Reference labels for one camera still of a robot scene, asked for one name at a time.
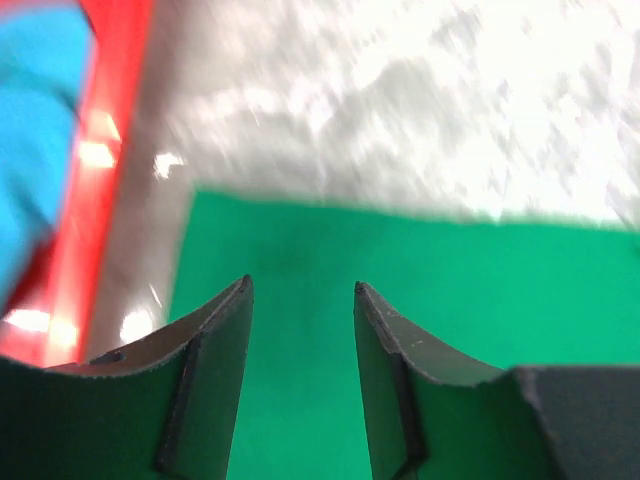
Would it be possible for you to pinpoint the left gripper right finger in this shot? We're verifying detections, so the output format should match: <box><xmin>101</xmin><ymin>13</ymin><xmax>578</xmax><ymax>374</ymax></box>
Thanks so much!
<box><xmin>354</xmin><ymin>282</ymin><xmax>639</xmax><ymax>479</ymax></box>

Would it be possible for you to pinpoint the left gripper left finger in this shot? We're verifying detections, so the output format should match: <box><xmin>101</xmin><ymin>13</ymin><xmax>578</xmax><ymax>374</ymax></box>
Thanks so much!
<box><xmin>1</xmin><ymin>277</ymin><xmax>254</xmax><ymax>479</ymax></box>

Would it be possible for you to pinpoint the green t shirt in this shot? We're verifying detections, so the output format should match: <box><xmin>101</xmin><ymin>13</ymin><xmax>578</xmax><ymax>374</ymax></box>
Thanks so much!
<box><xmin>171</xmin><ymin>191</ymin><xmax>639</xmax><ymax>479</ymax></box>

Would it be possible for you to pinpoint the red plastic bin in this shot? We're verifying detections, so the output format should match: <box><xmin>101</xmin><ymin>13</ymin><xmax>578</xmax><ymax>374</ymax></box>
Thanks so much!
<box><xmin>0</xmin><ymin>0</ymin><xmax>156</xmax><ymax>369</ymax></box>

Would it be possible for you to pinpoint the blue t shirt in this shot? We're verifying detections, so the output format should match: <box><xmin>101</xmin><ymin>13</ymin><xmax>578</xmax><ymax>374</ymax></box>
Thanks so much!
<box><xmin>1</xmin><ymin>4</ymin><xmax>92</xmax><ymax>303</ymax></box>

